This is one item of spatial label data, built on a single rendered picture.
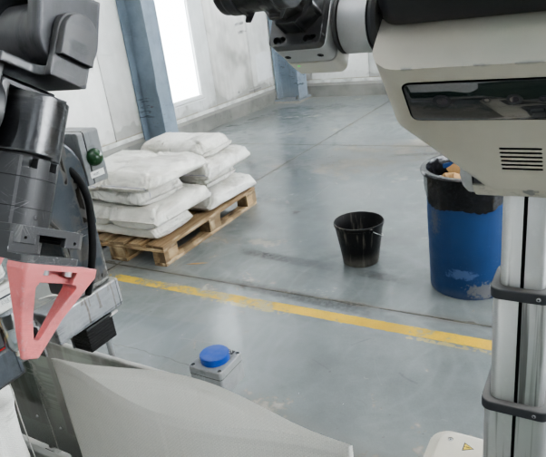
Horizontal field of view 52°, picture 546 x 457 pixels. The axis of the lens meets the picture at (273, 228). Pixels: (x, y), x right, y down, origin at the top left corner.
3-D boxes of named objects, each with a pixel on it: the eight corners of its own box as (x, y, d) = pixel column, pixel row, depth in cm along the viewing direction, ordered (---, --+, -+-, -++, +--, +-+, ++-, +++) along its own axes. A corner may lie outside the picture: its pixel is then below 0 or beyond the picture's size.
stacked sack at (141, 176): (211, 166, 393) (208, 146, 387) (149, 198, 341) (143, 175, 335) (165, 164, 414) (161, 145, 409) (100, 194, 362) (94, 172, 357)
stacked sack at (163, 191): (188, 191, 384) (184, 172, 379) (142, 212, 354) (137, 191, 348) (125, 184, 423) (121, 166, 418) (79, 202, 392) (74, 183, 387)
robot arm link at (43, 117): (85, 97, 47) (41, 99, 50) (13, 66, 41) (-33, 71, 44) (73, 178, 47) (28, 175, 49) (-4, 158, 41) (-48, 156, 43)
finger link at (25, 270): (7, 369, 38) (30, 234, 39) (-53, 348, 42) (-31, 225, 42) (84, 361, 44) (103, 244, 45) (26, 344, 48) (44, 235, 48)
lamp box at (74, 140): (109, 178, 96) (96, 127, 93) (89, 187, 93) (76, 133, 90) (79, 176, 100) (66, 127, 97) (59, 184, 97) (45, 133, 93)
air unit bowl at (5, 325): (33, 345, 80) (20, 306, 77) (14, 356, 77) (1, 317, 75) (19, 340, 81) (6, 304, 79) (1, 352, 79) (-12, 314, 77)
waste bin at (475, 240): (525, 267, 305) (531, 150, 281) (510, 313, 264) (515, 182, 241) (436, 257, 329) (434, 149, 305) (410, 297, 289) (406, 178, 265)
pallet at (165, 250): (257, 203, 457) (254, 186, 452) (167, 267, 361) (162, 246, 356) (177, 198, 496) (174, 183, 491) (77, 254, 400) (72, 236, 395)
